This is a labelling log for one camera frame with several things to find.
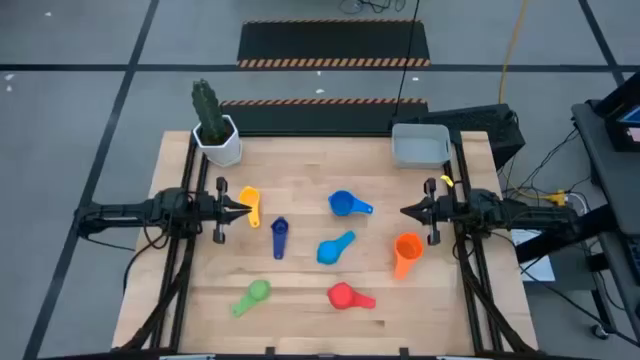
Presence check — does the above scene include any black hanging cable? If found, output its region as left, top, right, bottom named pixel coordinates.
left=392, top=0, right=422, bottom=118

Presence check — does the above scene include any black hazard-striped floor mat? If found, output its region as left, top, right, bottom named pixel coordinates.
left=219, top=97, right=430, bottom=137
left=235, top=19, right=432, bottom=70

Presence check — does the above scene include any black arm base cable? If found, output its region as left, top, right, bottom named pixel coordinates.
left=121, top=229, right=171, bottom=297

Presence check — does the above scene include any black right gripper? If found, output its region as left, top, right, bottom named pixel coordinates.
left=399, top=177, right=454, bottom=247

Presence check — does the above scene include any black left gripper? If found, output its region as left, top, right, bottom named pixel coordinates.
left=198, top=176, right=253, bottom=245

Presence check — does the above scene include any black screen on desk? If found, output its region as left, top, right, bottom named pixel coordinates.
left=593, top=69, right=640, bottom=154

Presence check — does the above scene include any black aluminium table frame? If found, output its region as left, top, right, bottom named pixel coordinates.
left=112, top=129, right=539, bottom=360

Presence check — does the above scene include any white hexagonal plant pot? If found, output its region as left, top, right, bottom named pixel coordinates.
left=191, top=114, right=244, bottom=169

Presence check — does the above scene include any yellow measuring cup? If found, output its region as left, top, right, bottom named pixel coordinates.
left=238, top=185, right=262, bottom=230

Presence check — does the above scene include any black side desk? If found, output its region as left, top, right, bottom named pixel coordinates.
left=570, top=99, right=640, bottom=341

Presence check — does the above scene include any green cactus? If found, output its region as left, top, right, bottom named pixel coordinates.
left=190, top=77, right=228, bottom=146

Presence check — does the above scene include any large orange measuring cup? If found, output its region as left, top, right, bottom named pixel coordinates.
left=392, top=231, right=426, bottom=282

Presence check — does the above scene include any red measuring cup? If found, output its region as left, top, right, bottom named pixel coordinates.
left=326, top=281, right=378, bottom=312

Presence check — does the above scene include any black computer tower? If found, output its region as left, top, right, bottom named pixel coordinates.
left=391, top=102, right=527, bottom=172

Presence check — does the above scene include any small navy measuring cup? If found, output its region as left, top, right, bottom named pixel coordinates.
left=270, top=215, right=290, bottom=261

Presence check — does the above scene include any yellow hanging cable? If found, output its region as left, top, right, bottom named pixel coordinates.
left=497, top=0, right=530, bottom=105

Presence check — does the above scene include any grey plastic basket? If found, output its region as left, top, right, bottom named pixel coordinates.
left=390, top=122, right=454, bottom=170

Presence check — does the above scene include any black caster wheel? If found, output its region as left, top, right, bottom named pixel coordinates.
left=589, top=323, right=613, bottom=343

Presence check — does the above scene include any green measuring cup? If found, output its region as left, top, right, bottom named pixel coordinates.
left=230, top=278, right=273, bottom=320

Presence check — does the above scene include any white floor sheet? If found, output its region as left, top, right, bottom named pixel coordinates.
left=509, top=228, right=557, bottom=284

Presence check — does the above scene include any light blue measuring cup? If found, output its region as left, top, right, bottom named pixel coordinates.
left=315, top=229, right=358, bottom=267

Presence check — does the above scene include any coiled black floor cable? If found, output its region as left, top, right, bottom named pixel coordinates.
left=338, top=0, right=407, bottom=15

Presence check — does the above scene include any black slanted support beam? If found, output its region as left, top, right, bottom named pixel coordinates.
left=514, top=203, right=617, bottom=265

